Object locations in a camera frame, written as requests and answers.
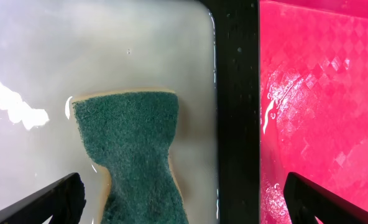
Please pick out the green yellow sponge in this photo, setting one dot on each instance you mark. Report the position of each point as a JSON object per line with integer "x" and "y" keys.
{"x": 128, "y": 134}

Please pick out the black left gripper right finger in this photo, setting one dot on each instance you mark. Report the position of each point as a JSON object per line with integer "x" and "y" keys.
{"x": 308, "y": 202}

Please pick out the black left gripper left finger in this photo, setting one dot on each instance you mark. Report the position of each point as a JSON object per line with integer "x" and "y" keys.
{"x": 60, "y": 202}

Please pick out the red plastic tray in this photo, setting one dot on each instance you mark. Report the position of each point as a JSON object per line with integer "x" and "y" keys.
{"x": 313, "y": 99}

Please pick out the black tray with soapy water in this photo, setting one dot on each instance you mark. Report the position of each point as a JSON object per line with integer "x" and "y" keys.
{"x": 53, "y": 52}

